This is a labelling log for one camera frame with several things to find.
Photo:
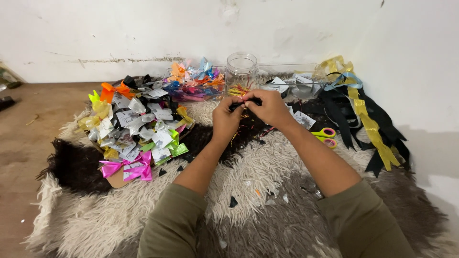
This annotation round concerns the black ribbon piece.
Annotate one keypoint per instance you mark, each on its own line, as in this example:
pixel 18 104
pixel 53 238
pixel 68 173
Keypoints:
pixel 235 105

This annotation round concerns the brown cardboard tray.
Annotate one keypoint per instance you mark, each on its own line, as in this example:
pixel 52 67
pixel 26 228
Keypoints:
pixel 116 181

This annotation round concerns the dark flat object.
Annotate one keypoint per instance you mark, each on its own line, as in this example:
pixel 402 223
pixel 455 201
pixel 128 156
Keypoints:
pixel 6 103

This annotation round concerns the clear plastic box with cards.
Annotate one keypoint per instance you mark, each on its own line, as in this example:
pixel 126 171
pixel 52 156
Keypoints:
pixel 297 80

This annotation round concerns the red gold tinsel strands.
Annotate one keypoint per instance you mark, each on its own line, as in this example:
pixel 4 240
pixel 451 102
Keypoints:
pixel 237 89

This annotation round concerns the light blue ribbon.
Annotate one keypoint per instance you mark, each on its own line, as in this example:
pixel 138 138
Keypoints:
pixel 344 81

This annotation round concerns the person's left hand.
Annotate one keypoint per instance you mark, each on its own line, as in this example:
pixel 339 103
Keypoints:
pixel 224 120

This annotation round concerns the gold glitter ribbon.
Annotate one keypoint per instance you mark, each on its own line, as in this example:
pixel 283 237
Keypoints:
pixel 371 125

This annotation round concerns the green clear bag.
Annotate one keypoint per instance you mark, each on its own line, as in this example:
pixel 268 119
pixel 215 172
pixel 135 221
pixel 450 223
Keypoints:
pixel 9 79

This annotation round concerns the heap of ribbon bows with cards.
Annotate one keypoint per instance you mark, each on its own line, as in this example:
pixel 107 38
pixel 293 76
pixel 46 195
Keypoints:
pixel 134 125

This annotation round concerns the bundle of black ribbons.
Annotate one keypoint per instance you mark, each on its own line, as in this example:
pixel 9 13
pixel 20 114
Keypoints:
pixel 376 122

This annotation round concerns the person's left fingers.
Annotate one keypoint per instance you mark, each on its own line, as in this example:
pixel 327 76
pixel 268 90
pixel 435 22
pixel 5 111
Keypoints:
pixel 236 104

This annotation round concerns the person's right hand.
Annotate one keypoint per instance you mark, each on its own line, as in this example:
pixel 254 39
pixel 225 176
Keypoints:
pixel 274 107

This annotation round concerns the shaggy white brown rug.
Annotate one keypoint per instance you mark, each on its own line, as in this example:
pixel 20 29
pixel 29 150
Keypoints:
pixel 251 186

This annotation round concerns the clear box of colourful bows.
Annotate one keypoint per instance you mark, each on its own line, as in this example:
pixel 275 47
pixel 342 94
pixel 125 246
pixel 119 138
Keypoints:
pixel 195 84

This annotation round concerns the white printed card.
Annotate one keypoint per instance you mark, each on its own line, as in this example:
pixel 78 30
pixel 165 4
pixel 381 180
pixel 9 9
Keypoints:
pixel 304 119

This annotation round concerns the clear glass jar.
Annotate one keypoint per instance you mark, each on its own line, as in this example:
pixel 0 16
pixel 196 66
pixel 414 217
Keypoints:
pixel 241 70

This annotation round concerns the olive green long-sleeved shirt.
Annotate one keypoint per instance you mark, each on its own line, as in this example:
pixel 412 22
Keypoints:
pixel 172 225

